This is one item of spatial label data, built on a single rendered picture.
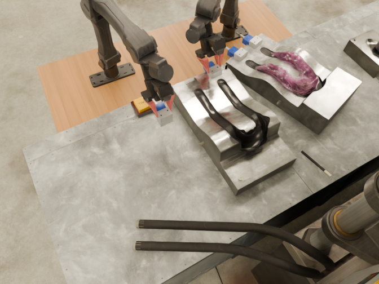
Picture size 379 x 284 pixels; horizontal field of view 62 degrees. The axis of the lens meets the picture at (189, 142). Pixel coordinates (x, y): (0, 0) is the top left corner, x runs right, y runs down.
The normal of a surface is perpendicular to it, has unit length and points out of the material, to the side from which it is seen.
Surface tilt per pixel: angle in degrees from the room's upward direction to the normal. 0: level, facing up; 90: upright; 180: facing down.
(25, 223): 0
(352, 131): 0
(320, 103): 0
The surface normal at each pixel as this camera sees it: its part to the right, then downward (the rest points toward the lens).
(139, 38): 0.19, -0.31
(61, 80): 0.01, -0.50
